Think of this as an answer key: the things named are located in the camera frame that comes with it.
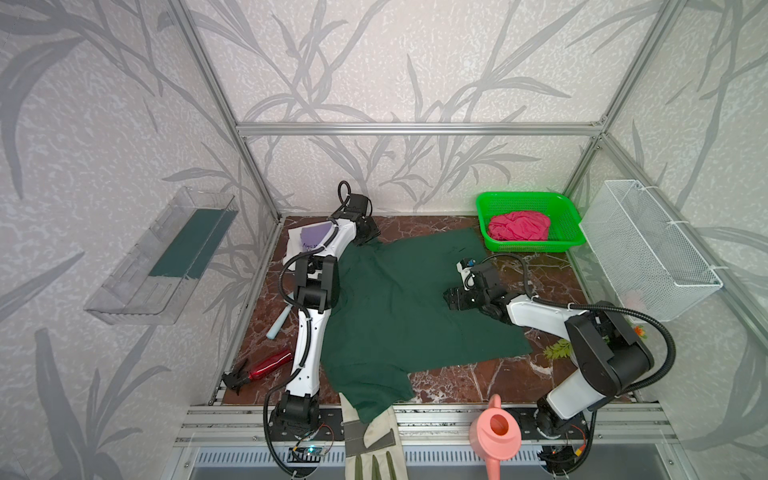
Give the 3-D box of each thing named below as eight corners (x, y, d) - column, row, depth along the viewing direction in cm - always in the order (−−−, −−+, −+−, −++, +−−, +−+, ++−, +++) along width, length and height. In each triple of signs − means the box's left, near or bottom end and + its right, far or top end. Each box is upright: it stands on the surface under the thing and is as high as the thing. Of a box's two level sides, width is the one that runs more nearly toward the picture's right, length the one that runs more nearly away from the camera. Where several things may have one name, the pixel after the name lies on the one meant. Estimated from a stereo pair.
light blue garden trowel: (268, 338, 91) (265, 334, 89) (287, 306, 97) (284, 302, 96) (274, 339, 90) (271, 336, 88) (292, 307, 97) (290, 304, 95)
